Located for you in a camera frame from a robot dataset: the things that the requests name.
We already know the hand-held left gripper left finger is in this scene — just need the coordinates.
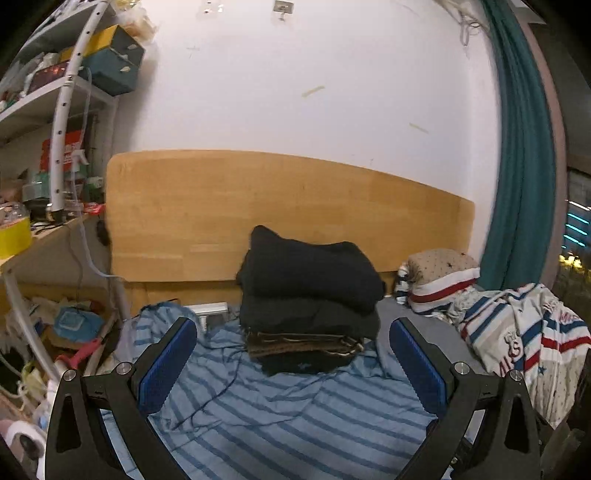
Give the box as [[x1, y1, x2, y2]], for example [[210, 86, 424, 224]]
[[44, 316, 199, 480]]

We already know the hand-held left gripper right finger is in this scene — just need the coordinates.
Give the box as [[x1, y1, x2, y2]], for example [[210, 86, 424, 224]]
[[389, 316, 543, 480]]

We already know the navy button cardigan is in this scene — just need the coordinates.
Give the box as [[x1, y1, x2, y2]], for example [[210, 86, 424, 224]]
[[235, 224, 386, 317]]

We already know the red plastic tool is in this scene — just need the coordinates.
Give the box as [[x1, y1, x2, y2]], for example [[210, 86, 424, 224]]
[[55, 337, 109, 370]]

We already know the blue packet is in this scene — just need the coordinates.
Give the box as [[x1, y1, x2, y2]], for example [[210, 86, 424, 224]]
[[53, 307, 105, 344]]

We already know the striped star duvet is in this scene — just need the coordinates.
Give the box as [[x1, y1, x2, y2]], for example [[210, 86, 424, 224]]
[[445, 282, 591, 430]]

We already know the black folded garment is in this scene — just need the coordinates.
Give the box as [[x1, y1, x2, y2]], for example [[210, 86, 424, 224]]
[[238, 293, 382, 340]]

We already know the blue striped blanket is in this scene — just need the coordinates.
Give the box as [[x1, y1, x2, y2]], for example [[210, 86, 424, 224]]
[[99, 302, 439, 480]]

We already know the toilet paper roll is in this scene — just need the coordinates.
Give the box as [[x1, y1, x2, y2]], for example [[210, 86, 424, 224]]
[[0, 418, 47, 462]]

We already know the wooden headboard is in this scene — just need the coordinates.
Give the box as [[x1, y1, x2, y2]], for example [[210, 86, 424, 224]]
[[105, 150, 476, 319]]

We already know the yellow plastic container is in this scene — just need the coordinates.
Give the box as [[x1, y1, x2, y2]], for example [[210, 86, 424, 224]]
[[0, 217, 33, 259]]

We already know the teal curtain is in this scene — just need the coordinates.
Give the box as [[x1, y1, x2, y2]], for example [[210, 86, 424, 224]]
[[478, 0, 557, 291]]

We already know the red box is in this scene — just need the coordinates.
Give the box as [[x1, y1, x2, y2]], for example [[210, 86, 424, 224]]
[[41, 131, 88, 174]]

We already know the teal storage box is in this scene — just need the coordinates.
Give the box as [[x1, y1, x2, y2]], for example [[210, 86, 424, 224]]
[[83, 46, 146, 97]]

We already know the yellow cardboard box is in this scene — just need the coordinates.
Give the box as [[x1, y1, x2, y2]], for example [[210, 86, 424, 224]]
[[69, 25, 146, 61]]

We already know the thin black cable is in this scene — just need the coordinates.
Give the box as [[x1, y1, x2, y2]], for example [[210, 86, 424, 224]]
[[178, 323, 243, 428]]

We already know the white cord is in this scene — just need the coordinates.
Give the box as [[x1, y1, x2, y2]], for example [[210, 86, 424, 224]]
[[443, 0, 483, 47]]

